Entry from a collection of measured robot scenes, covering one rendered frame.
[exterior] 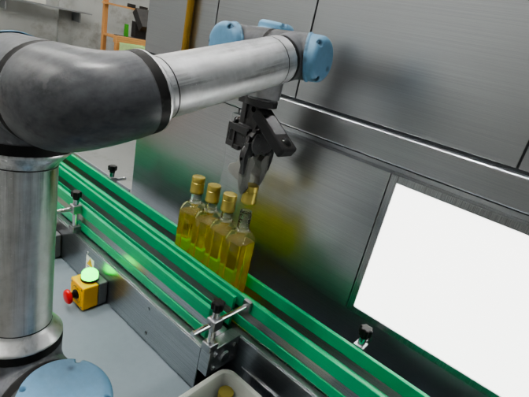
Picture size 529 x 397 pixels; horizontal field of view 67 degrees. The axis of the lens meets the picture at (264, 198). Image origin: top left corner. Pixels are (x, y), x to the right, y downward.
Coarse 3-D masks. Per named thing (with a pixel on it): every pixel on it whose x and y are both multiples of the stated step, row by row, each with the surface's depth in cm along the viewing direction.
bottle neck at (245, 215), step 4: (240, 212) 94; (244, 212) 96; (248, 212) 95; (240, 216) 94; (244, 216) 93; (248, 216) 94; (240, 220) 94; (244, 220) 94; (248, 220) 94; (240, 224) 94; (244, 224) 94; (248, 224) 95; (236, 228) 96; (240, 228) 95; (244, 228) 95; (248, 228) 96
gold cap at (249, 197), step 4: (248, 184) 92; (252, 184) 92; (256, 184) 93; (248, 188) 91; (252, 188) 91; (256, 188) 91; (244, 192) 92; (248, 192) 91; (252, 192) 91; (256, 192) 92; (244, 196) 92; (248, 196) 91; (252, 196) 91; (256, 196) 92; (244, 200) 92; (248, 200) 92; (252, 200) 92; (248, 204) 92; (252, 204) 92
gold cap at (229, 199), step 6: (228, 192) 97; (234, 192) 98; (228, 198) 96; (234, 198) 96; (222, 204) 97; (228, 204) 96; (234, 204) 97; (222, 210) 97; (228, 210) 97; (234, 210) 98
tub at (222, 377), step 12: (216, 372) 87; (228, 372) 88; (204, 384) 83; (216, 384) 87; (228, 384) 88; (240, 384) 86; (180, 396) 80; (192, 396) 81; (204, 396) 85; (216, 396) 88; (240, 396) 86; (252, 396) 84
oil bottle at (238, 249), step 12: (228, 240) 96; (240, 240) 94; (252, 240) 96; (228, 252) 96; (240, 252) 94; (252, 252) 98; (228, 264) 97; (240, 264) 96; (228, 276) 98; (240, 276) 99; (240, 288) 101
